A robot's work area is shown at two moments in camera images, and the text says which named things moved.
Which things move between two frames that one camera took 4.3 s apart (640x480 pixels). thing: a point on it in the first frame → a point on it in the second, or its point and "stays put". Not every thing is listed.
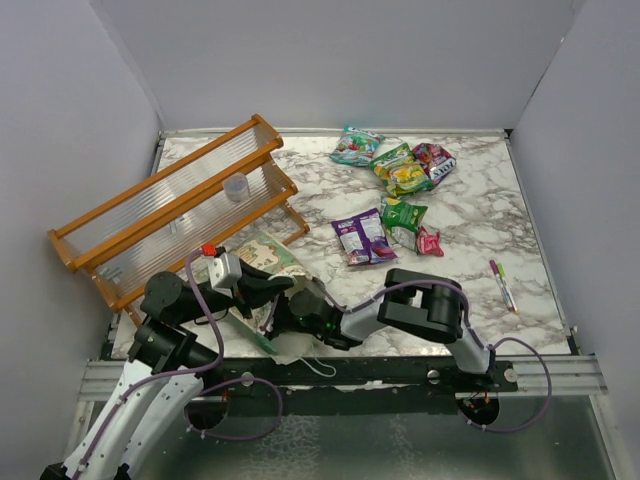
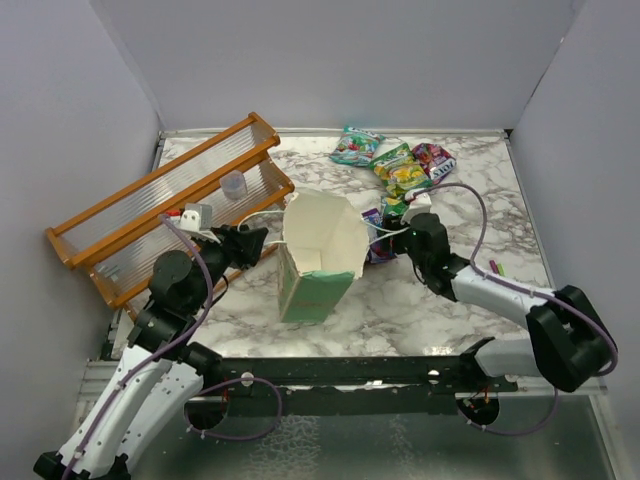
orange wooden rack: x=180 y=213 stays put
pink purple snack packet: x=438 y=163 stays put
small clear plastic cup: x=236 y=186 stays put
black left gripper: x=256 y=288 → x=244 y=247
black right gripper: x=276 y=331 → x=397 y=247
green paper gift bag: x=271 y=257 → x=324 y=245
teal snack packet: x=356 y=146 stays put
